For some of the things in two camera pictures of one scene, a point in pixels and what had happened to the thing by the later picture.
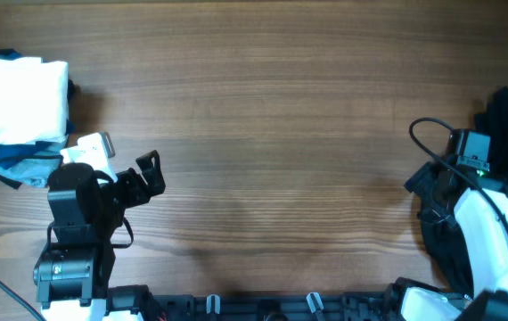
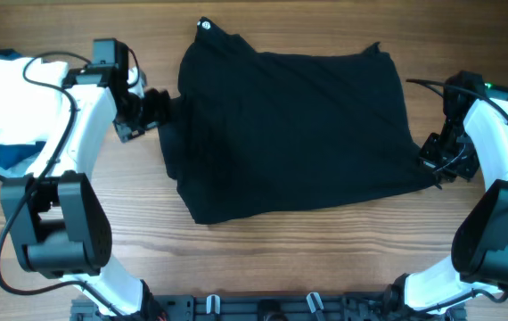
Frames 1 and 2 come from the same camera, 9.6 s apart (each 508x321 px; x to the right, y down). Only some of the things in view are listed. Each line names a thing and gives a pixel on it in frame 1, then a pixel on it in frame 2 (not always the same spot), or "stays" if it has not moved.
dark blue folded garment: x=7 y=152 stays
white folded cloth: x=18 y=101 stays
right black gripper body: x=425 y=178 -> x=448 y=153
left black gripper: x=140 y=193 -> x=160 y=108
